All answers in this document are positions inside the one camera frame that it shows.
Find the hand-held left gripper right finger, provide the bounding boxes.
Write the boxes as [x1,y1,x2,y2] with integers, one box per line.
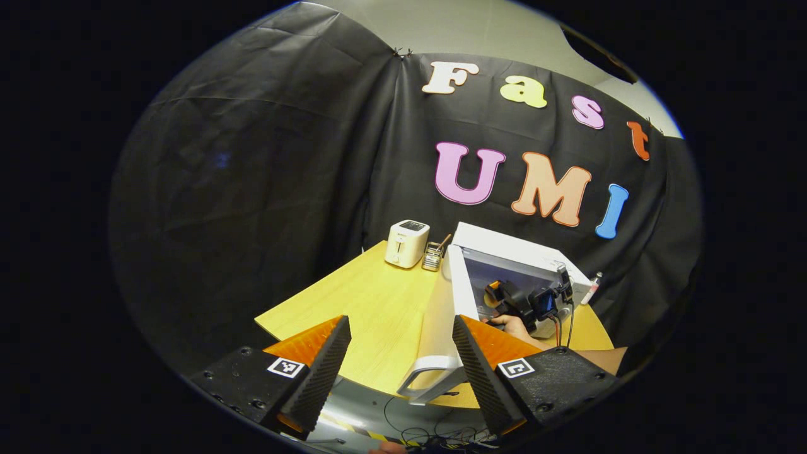
[451,314,622,437]

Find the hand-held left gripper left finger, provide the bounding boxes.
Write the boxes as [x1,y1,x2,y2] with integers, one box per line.
[189,314,352,441]

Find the white microwave oven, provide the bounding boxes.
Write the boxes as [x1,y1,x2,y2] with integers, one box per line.
[397,221,593,405]

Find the yellow black floor tape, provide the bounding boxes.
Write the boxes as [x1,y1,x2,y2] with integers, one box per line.
[322,413,418,447]

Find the white toaster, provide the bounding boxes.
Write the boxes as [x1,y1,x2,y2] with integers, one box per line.
[385,219,431,269]

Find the black backdrop cloth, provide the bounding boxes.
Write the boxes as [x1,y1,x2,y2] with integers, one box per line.
[107,3,704,404]

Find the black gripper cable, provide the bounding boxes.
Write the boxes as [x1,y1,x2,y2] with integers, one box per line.
[550,303,576,349]

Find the tangled black floor cables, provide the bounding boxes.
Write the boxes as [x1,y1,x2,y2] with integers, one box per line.
[381,392,500,452]

